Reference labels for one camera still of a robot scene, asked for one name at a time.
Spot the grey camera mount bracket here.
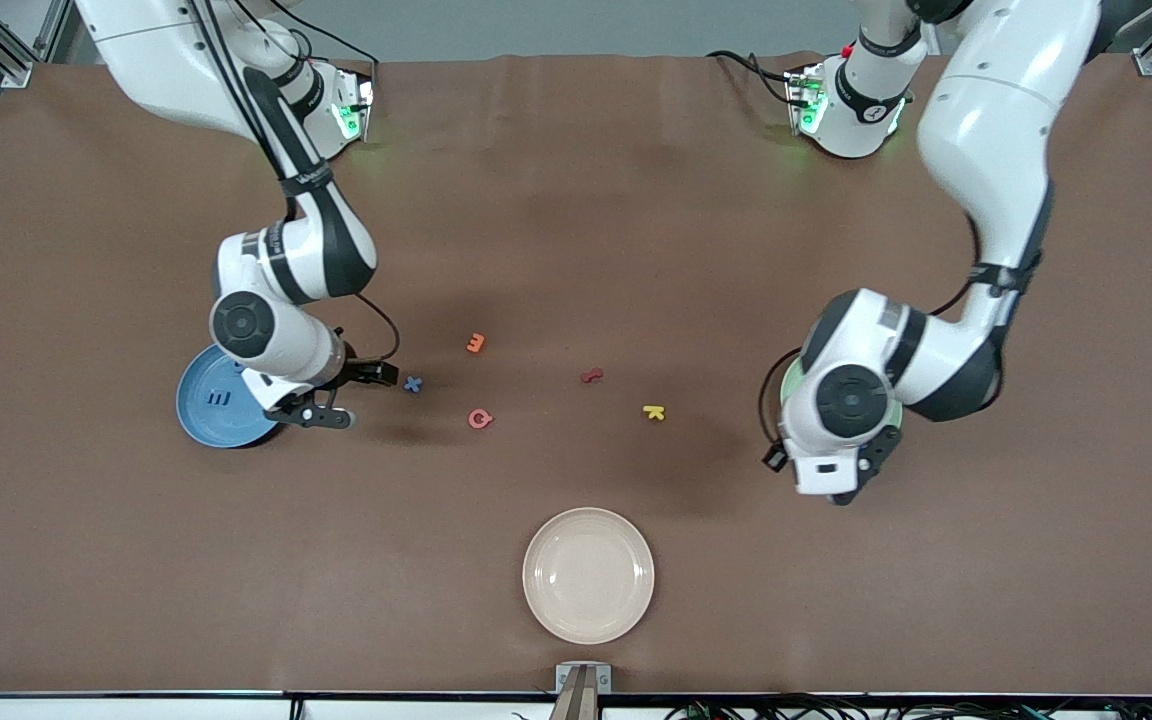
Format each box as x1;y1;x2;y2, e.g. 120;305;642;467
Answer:
555;662;613;720

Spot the beige plate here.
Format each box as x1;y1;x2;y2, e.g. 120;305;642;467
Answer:
522;507;655;645

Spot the black cable bundle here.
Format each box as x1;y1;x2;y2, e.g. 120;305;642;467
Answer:
511;690;1152;720

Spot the table cover mat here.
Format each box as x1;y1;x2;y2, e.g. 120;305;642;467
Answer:
0;50;1152;696

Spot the blue plate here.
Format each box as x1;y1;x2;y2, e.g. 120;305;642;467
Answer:
175;345;283;449

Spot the black arm base cable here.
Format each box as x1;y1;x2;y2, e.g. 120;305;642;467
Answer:
706;48;799;106

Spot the green plate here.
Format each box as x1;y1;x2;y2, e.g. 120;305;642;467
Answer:
779;358;905;446

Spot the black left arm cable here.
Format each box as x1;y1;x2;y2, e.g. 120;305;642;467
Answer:
758;210;987;449

